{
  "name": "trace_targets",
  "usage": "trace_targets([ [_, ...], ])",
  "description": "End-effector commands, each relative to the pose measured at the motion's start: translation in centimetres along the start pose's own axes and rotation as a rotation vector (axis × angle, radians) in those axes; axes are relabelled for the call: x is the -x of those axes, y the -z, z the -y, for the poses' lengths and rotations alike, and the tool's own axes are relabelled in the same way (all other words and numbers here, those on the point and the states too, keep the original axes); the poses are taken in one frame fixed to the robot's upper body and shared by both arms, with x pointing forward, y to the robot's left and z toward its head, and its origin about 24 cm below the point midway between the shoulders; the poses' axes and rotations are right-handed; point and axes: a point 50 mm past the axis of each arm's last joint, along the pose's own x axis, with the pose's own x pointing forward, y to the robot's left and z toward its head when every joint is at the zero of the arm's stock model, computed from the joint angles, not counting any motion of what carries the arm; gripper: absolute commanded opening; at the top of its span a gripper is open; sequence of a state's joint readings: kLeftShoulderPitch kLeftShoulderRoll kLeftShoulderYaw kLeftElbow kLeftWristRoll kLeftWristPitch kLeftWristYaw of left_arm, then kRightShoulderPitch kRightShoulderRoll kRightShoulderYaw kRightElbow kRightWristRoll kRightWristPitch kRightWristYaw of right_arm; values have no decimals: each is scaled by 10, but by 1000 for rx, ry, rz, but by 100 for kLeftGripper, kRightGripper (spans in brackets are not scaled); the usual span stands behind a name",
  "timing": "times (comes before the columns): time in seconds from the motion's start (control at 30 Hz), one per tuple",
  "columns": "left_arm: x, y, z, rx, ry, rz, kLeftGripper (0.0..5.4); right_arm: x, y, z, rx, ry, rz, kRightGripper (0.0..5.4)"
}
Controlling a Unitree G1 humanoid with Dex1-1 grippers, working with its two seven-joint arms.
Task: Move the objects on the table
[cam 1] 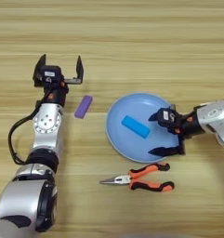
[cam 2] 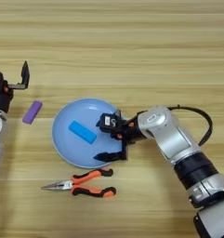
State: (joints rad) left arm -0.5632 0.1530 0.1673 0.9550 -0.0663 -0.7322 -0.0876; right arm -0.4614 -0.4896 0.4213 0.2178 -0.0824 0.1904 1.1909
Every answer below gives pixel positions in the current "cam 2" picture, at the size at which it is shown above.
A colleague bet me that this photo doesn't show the purple rectangular block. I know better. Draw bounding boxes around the purple rectangular block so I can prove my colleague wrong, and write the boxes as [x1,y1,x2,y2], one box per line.
[21,100,44,126]

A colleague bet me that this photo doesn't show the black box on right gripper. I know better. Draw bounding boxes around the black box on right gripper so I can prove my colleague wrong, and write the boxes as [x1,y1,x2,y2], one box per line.
[96,112,122,135]

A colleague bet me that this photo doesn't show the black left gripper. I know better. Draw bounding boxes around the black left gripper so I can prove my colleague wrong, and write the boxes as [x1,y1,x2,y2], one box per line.
[0,60,31,114]

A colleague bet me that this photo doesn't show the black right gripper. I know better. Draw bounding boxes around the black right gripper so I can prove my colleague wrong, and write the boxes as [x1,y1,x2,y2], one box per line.
[93,108,149,163]

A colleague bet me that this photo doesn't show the orange black needle-nose pliers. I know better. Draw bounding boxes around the orange black needle-nose pliers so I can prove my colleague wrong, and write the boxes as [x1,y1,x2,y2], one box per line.
[40,167,117,199]

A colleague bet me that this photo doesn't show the light blue round plate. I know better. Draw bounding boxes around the light blue round plate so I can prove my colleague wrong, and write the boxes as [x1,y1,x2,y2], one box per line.
[51,98,130,170]

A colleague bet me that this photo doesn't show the blue rectangular block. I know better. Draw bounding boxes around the blue rectangular block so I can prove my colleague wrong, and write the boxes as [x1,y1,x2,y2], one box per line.
[68,120,98,145]

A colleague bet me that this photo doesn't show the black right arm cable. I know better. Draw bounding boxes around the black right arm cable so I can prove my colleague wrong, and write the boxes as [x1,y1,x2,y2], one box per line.
[167,105,214,147]

